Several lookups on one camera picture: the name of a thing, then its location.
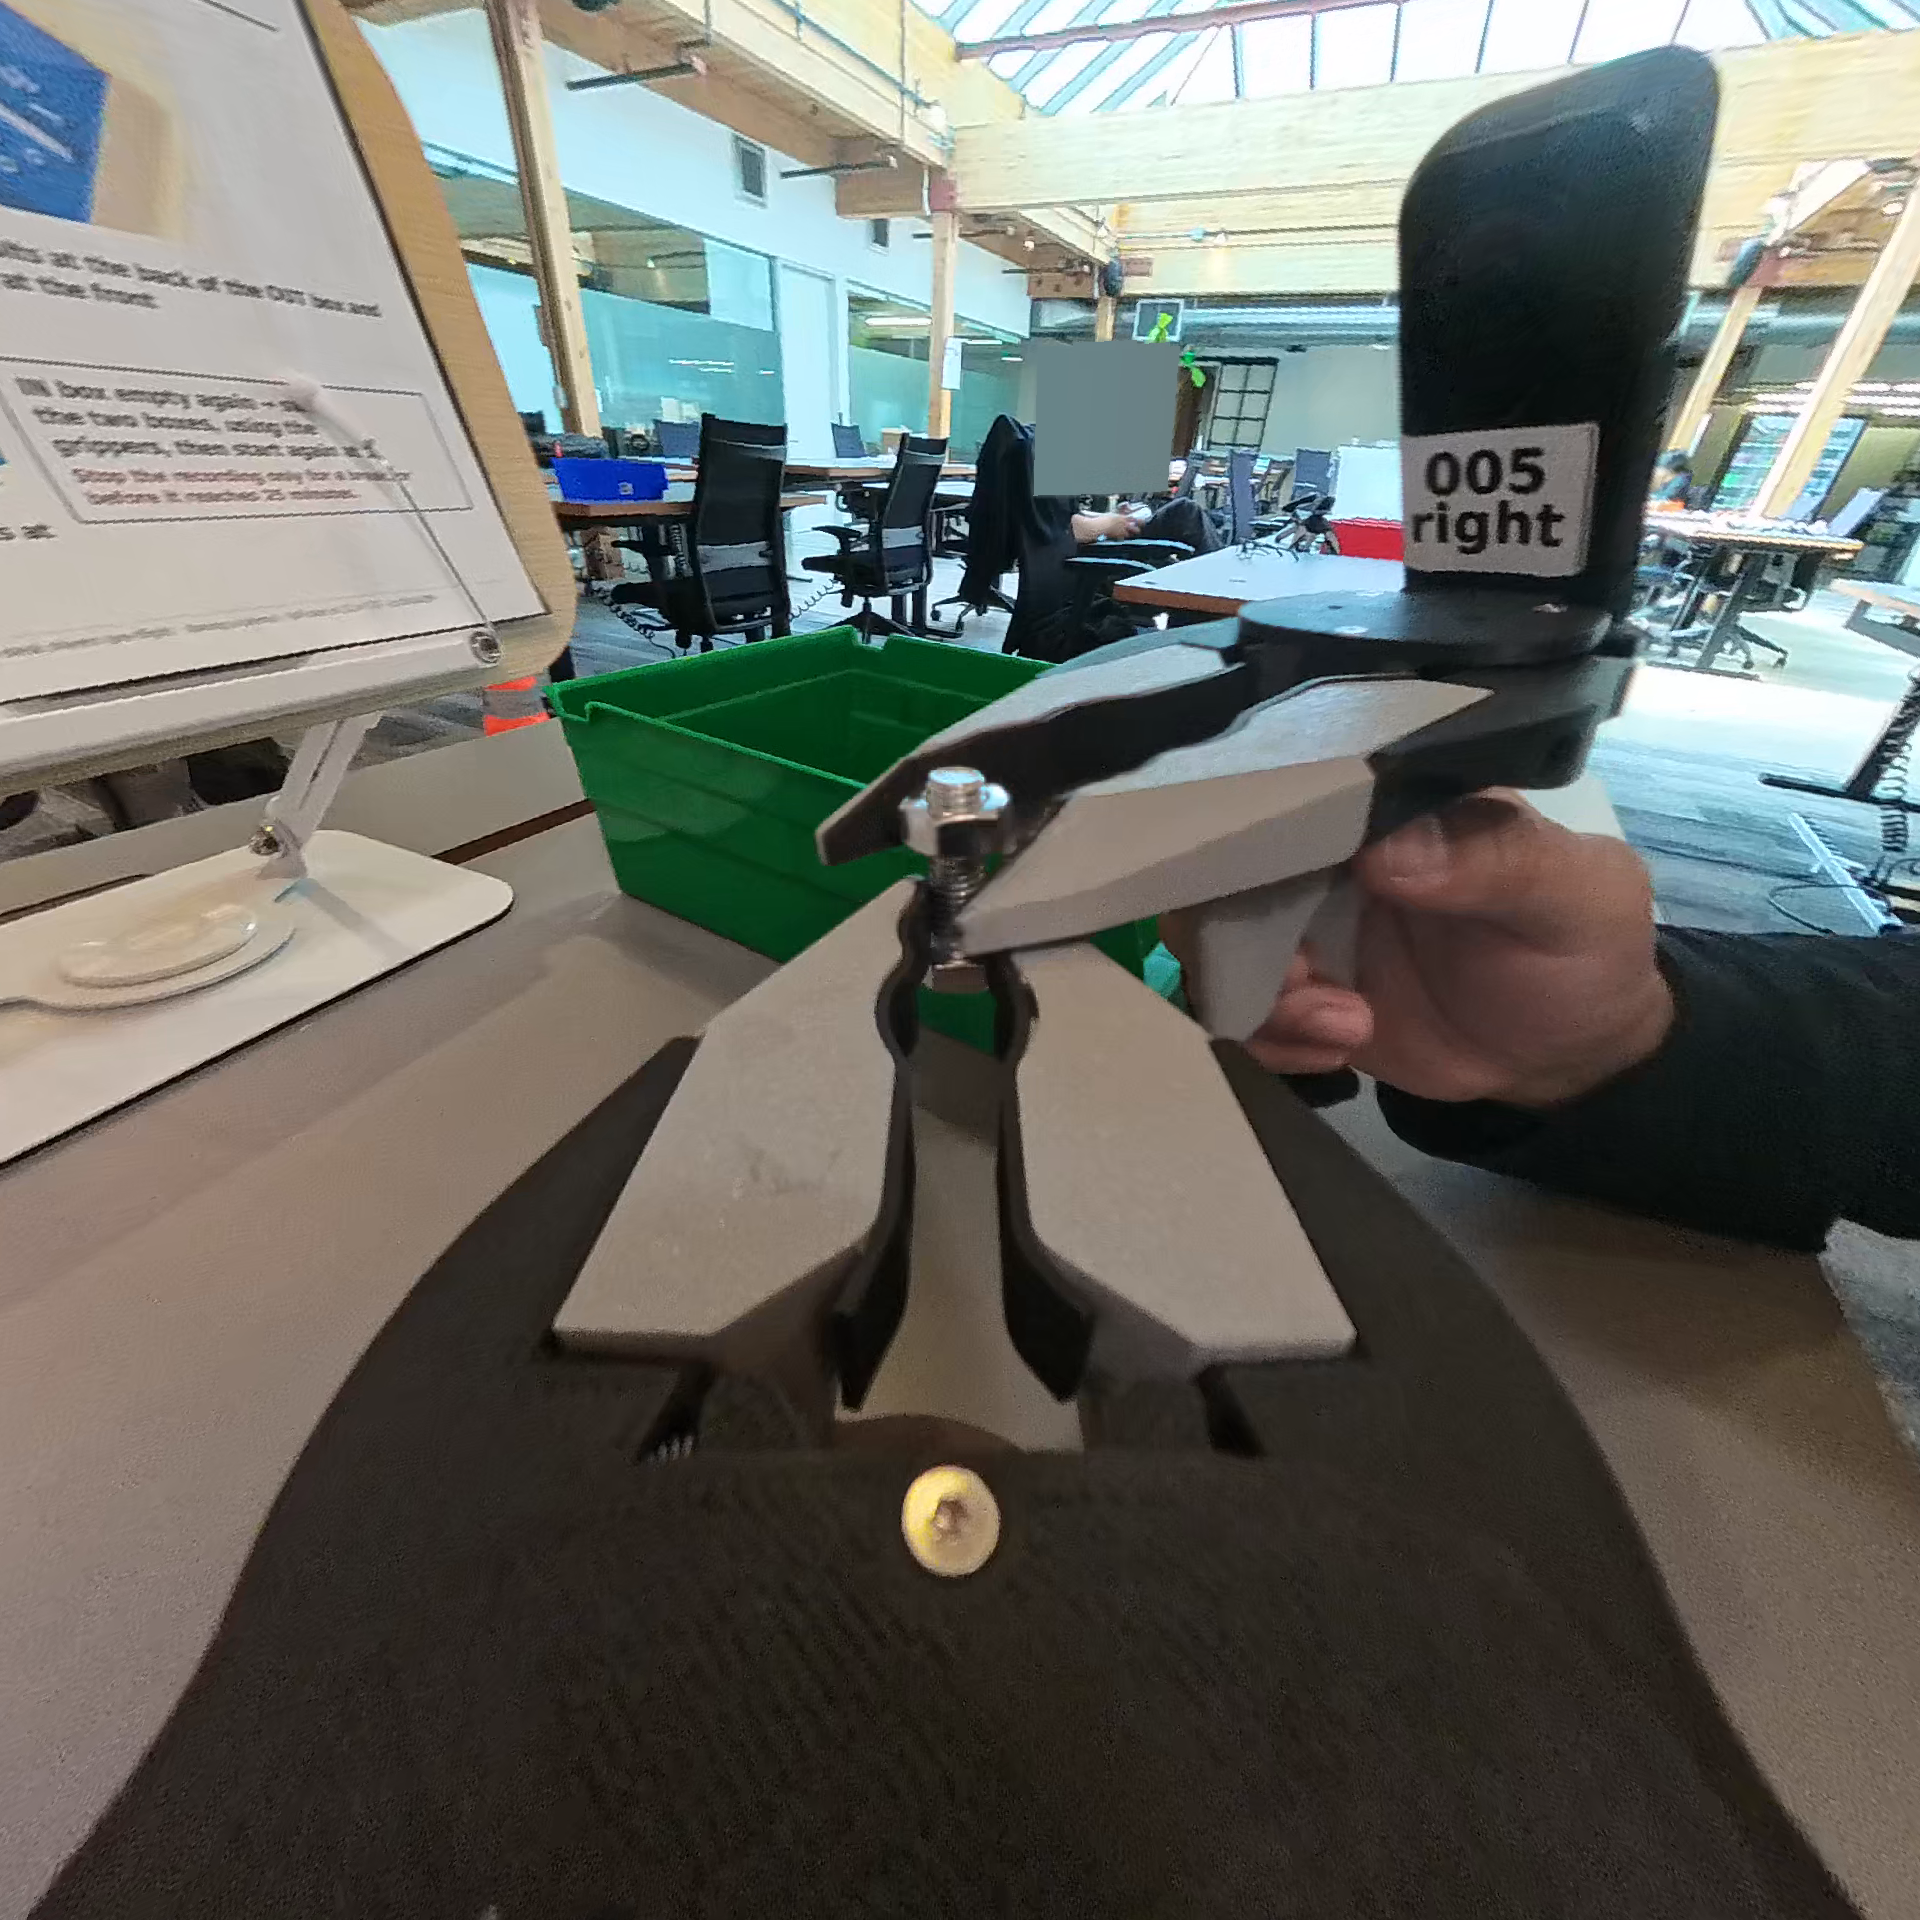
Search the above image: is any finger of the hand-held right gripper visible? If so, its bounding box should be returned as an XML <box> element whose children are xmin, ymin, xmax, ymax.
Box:
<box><xmin>950</xmin><ymin>675</ymin><xmax>1498</xmax><ymax>1045</ymax></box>
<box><xmin>815</xmin><ymin>638</ymin><xmax>1255</xmax><ymax>868</ymax></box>

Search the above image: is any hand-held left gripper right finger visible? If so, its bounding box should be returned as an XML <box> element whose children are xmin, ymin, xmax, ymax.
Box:
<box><xmin>990</xmin><ymin>948</ymin><xmax>1359</xmax><ymax>1402</ymax></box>

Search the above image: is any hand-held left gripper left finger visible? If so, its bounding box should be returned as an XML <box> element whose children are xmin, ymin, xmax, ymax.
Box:
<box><xmin>551</xmin><ymin>883</ymin><xmax>921</xmax><ymax>1412</ymax></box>

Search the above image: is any steel hex nut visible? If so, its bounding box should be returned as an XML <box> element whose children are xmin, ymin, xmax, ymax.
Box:
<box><xmin>897</xmin><ymin>780</ymin><xmax>1015</xmax><ymax>847</ymax></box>

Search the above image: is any steel hex bolt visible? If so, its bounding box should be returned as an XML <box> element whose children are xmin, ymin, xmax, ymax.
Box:
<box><xmin>918</xmin><ymin>766</ymin><xmax>991</xmax><ymax>973</ymax></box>

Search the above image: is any green plastic bin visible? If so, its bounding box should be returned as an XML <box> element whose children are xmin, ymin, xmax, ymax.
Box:
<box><xmin>545</xmin><ymin>627</ymin><xmax>1163</xmax><ymax>1052</ymax></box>

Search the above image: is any person's right forearm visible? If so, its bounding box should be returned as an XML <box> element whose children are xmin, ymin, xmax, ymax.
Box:
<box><xmin>1375</xmin><ymin>921</ymin><xmax>1920</xmax><ymax>1255</ymax></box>

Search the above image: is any person's right hand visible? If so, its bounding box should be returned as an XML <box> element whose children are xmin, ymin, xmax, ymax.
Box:
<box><xmin>1246</xmin><ymin>790</ymin><xmax>1681</xmax><ymax>1109</ymax></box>

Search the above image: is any black office chair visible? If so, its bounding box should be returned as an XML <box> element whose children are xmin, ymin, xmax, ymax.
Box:
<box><xmin>803</xmin><ymin>435</ymin><xmax>950</xmax><ymax>641</ymax></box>
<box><xmin>615</xmin><ymin>412</ymin><xmax>793</xmax><ymax>650</ymax></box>

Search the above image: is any printed instruction sheet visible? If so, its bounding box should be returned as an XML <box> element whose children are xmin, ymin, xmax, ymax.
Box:
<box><xmin>0</xmin><ymin>0</ymin><xmax>545</xmax><ymax>707</ymax></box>

